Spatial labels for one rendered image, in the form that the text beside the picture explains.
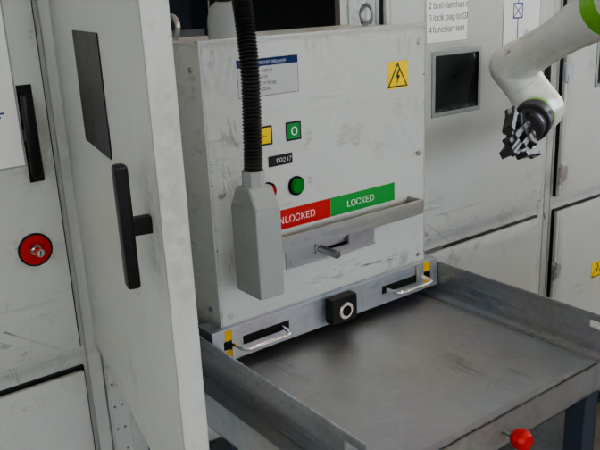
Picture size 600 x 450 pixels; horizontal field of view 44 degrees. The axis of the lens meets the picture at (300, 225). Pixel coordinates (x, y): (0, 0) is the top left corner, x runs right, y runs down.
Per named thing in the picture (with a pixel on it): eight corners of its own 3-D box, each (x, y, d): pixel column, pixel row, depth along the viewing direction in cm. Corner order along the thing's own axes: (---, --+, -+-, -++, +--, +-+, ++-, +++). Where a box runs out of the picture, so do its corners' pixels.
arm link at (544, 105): (545, 90, 174) (564, 124, 175) (501, 112, 181) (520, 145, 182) (541, 95, 169) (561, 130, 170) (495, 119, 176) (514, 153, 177)
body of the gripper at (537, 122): (523, 146, 176) (515, 158, 168) (506, 115, 175) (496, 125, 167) (553, 132, 171) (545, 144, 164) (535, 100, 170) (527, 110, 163)
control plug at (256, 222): (286, 294, 118) (280, 187, 113) (261, 302, 115) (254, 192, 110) (258, 280, 124) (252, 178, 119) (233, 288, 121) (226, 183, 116)
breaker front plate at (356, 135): (427, 267, 153) (429, 26, 139) (226, 337, 125) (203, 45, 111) (422, 265, 154) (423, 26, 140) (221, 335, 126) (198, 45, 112)
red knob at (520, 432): (535, 448, 110) (537, 429, 109) (521, 457, 108) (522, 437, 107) (510, 436, 113) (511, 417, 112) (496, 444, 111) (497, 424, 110)
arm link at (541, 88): (576, 111, 186) (537, 133, 193) (548, 69, 186) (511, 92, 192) (567, 125, 175) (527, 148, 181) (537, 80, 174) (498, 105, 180)
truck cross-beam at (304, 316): (437, 284, 156) (437, 257, 154) (214, 367, 125) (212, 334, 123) (420, 278, 159) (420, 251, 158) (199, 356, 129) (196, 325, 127)
